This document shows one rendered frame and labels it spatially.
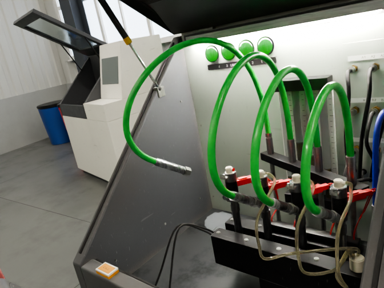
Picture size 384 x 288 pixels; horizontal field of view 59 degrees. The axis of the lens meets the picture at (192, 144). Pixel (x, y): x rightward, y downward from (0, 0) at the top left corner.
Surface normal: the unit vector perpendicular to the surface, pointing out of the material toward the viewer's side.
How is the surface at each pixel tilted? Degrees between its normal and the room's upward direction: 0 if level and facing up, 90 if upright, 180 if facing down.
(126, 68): 90
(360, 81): 90
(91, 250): 90
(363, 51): 90
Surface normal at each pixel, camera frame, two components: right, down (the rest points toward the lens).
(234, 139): -0.62, 0.33
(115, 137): 0.64, 0.11
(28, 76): 0.80, 0.04
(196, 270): -0.18, -0.94
